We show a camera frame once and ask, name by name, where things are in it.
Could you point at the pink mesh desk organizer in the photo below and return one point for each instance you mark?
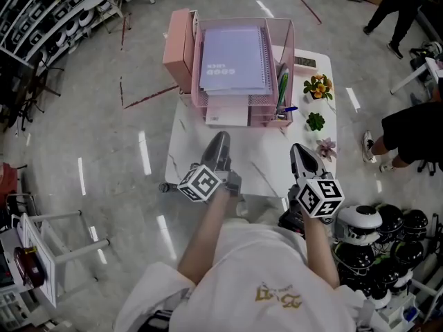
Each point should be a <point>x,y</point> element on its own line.
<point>270,40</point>

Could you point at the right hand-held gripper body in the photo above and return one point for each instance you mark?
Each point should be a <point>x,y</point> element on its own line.
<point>320,195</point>

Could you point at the green succulent potted plant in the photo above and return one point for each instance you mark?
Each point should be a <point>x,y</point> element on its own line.
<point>315,121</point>

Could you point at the white helmet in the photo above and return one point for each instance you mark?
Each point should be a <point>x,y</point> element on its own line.
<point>358,222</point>

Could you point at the white side table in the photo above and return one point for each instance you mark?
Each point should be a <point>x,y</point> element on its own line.
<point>48,251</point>

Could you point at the black office chair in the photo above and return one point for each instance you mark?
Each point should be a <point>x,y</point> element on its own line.
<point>29,92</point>

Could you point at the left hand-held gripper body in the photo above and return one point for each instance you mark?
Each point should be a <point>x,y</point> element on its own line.
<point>200,184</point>

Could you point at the person's white shirt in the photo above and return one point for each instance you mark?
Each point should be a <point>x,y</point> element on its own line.
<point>256,282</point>

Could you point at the pink succulent potted plant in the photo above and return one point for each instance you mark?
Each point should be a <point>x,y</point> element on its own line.
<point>326,149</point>

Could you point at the person's right forearm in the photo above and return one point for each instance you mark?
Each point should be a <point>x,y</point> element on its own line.
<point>320,252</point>

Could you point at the white notebook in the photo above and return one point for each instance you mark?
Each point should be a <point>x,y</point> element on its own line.
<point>226,112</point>

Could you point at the orange flower potted plant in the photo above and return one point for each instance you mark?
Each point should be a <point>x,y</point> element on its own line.
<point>318,86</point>

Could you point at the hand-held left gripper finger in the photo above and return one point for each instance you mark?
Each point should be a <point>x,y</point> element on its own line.
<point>226,147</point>
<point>212,150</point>

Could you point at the pile of black helmets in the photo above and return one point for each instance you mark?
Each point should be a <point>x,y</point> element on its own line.
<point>391,254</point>

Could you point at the white desk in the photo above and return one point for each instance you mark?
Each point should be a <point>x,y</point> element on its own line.
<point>427,69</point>

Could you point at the green pen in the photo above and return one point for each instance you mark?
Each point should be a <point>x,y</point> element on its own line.
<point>283,86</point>

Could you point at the blue pen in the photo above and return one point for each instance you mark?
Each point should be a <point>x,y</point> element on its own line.
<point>288,109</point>

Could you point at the shelf rack of helmets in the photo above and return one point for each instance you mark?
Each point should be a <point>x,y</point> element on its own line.
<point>45,16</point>

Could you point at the pink file box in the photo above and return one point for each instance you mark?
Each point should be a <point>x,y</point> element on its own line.
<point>178,48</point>

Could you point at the white digital clock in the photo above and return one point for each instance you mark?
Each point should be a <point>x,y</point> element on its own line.
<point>305,62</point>

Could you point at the person's left forearm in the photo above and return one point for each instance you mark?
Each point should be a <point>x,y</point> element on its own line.
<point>204,235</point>

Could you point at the purple spiral notebook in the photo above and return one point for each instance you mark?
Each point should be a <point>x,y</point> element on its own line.
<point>232,61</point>

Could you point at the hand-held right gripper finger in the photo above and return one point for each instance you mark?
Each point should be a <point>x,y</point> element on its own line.
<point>295,159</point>
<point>316,164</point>

